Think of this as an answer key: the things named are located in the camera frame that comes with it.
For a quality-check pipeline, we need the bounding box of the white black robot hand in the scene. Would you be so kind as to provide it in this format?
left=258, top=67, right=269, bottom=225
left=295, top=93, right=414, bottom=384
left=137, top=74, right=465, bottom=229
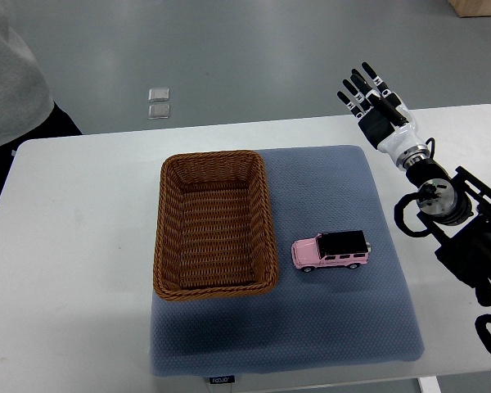
left=337, top=62, right=429, bottom=169

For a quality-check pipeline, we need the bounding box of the pink toy car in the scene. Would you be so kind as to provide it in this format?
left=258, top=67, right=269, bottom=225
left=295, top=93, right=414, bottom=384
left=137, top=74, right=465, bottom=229
left=291, top=230, right=372, bottom=273

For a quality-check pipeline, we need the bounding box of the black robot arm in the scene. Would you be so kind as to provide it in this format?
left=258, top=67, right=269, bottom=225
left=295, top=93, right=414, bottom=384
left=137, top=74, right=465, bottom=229
left=337, top=62, right=491, bottom=307

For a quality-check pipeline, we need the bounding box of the brown wicker basket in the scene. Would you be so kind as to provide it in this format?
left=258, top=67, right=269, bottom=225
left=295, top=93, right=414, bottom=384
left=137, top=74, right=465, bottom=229
left=153, top=150, right=279, bottom=301

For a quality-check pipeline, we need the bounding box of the wooden box corner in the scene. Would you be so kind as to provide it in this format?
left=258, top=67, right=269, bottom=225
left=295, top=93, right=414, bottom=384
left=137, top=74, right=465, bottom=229
left=448, top=0, right=491, bottom=17

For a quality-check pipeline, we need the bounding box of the blue-grey cushion mat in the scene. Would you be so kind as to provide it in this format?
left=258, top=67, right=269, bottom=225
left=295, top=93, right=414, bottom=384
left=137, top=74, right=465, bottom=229
left=150, top=146, right=424, bottom=377

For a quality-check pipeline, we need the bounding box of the upper floor plate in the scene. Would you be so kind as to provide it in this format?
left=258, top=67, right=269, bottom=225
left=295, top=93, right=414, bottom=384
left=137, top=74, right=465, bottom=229
left=148, top=87, right=169, bottom=102

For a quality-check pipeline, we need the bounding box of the person in grey sweater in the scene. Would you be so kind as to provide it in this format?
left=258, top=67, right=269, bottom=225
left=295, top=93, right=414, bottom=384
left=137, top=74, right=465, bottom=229
left=0, top=1, right=81, bottom=195

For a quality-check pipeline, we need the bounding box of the black cable loop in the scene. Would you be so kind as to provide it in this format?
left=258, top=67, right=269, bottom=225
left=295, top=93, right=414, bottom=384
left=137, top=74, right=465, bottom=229
left=394, top=192, right=433, bottom=238

